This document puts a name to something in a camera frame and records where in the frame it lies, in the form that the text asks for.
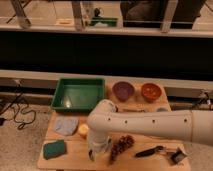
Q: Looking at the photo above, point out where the blue plastic cup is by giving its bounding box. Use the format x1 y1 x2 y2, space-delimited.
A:
156 107 168 112

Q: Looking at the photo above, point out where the green object in background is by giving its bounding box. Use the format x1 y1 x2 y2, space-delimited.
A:
89 8 118 27

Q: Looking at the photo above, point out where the black cable on floor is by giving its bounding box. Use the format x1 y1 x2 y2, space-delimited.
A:
0 79 37 131

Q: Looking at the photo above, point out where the purple grape bunch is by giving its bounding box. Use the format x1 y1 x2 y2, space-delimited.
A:
109 135 135 164

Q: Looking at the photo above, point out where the green plastic tray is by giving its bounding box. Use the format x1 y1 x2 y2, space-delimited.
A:
51 78 105 112

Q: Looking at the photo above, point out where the green sponge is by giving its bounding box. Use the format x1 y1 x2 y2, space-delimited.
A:
43 140 66 160

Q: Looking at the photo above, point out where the thin metal tool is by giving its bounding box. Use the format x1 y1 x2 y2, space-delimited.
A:
122 109 146 113

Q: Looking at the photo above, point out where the yellow apple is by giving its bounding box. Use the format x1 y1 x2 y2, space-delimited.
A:
78 124 89 139

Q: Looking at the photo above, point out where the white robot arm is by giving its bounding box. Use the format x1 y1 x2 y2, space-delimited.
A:
87 99 213 161

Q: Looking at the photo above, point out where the light blue cloth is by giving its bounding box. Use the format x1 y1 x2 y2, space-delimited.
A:
53 117 79 136

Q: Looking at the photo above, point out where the wooden board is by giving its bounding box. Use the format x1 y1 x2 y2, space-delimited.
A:
36 80 192 171

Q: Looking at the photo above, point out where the black handled peeler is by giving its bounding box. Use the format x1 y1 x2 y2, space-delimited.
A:
135 146 164 158

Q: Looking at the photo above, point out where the purple bowl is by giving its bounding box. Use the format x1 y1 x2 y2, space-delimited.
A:
112 81 135 102

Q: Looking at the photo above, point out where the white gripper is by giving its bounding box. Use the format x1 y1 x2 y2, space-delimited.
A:
88 139 112 161

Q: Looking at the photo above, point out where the orange bowl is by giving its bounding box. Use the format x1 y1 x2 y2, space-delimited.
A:
141 83 162 103

